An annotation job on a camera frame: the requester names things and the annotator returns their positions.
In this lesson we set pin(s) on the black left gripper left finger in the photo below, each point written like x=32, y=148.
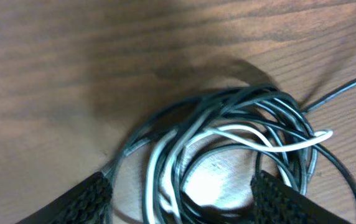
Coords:
x=86, y=203

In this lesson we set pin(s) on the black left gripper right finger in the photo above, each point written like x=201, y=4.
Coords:
x=275, y=202

